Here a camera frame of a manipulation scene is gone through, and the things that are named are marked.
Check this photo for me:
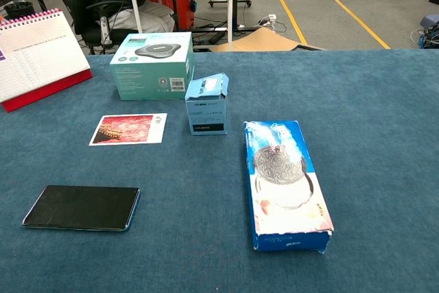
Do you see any red cabinet under desk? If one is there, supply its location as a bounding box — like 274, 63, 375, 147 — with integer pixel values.
147, 0, 195, 32

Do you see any blue table cloth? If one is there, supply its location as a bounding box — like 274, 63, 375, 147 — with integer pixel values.
0, 48, 439, 293

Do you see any small light blue carton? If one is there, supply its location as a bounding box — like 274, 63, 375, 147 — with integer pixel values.
185, 73, 230, 136

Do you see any black smartphone with teal back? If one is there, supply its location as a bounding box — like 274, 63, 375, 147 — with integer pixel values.
21, 185, 141, 233

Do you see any spiral desk calendar red base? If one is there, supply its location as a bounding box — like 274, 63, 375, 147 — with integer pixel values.
0, 8, 94, 113

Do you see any black office chair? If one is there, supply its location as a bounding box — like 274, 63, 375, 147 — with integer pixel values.
36, 0, 139, 56

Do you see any red photo postcard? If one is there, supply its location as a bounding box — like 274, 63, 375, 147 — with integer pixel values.
88, 113, 168, 147

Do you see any black waste bin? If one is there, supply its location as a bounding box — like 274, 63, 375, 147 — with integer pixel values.
3, 1, 36, 21

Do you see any brown cardboard sheet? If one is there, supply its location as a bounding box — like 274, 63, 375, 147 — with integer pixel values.
207, 26, 327, 53

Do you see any bundle of blue cables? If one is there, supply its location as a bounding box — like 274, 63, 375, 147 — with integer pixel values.
410, 14, 439, 49

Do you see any teal speakerphone box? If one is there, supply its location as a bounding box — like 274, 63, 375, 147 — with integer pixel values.
109, 31, 195, 102

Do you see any blue Oreo cookie box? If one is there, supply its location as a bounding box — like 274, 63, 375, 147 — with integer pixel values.
243, 120, 335, 255

